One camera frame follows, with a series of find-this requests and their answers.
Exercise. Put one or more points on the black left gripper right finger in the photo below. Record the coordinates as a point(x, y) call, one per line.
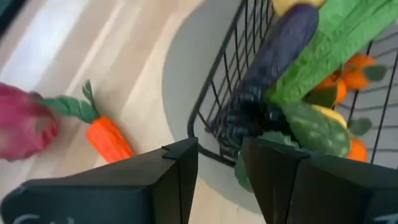
point(326, 193)

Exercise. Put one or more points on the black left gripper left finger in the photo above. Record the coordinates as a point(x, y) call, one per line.
point(109, 196)

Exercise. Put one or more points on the tangerine pair with leaves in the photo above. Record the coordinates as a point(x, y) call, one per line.
point(357, 151)
point(354, 77)

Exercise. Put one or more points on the orange carrot green top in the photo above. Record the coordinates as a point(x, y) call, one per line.
point(107, 140)

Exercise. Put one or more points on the dark green cucumber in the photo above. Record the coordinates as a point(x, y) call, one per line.
point(314, 133)

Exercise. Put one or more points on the black grape bunch green leaf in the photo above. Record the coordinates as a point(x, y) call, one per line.
point(245, 121)

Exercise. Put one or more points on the pink dragon fruit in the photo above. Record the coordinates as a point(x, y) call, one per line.
point(25, 124)

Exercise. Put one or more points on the purple eggplant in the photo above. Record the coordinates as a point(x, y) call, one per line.
point(280, 46)

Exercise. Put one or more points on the green lettuce leaf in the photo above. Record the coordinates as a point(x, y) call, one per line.
point(335, 37)

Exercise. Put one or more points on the yellow pear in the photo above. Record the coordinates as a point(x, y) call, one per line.
point(295, 6)

